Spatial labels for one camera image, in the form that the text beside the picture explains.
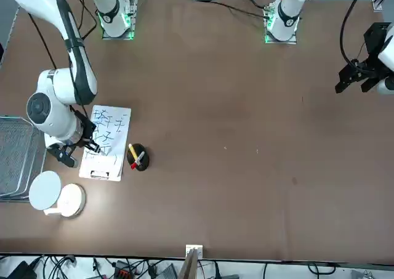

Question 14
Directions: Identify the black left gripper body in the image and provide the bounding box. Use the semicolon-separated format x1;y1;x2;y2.
344;55;385;82

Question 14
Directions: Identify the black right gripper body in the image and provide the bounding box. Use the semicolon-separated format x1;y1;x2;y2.
73;111;97;144

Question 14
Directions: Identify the yellow marker pen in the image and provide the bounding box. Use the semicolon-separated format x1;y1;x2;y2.
128;143;139;163

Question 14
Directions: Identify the red capped marker pen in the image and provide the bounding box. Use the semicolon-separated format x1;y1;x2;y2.
131;151;146;170

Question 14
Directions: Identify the black mesh pen holder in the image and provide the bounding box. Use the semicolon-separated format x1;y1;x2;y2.
126;142;151;172

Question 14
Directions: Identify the black metal clipboard clip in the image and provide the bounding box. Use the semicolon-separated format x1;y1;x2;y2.
89;169;111;179

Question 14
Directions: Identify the white A4 paper sheet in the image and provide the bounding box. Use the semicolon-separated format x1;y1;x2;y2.
81;106;131;169

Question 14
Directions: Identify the white clipboard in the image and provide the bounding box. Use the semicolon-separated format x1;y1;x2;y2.
78;105;132;182

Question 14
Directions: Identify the white round desk lamp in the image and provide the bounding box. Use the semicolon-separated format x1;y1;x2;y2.
28;171;86;220

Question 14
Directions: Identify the silver mesh tray rack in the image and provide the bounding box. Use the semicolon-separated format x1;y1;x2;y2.
0;115;47;203

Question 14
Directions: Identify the orange black electronic device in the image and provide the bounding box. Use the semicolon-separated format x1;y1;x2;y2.
113;261;137;279

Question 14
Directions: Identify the large black bag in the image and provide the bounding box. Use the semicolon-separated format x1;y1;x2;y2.
0;260;38;279

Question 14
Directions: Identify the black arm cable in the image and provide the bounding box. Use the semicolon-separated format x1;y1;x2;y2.
26;0;97;113
340;0;370;69

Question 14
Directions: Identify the black table cable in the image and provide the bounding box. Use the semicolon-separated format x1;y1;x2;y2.
209;0;268;18

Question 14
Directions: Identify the aluminium frame post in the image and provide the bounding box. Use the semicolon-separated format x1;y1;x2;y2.
180;244;204;279

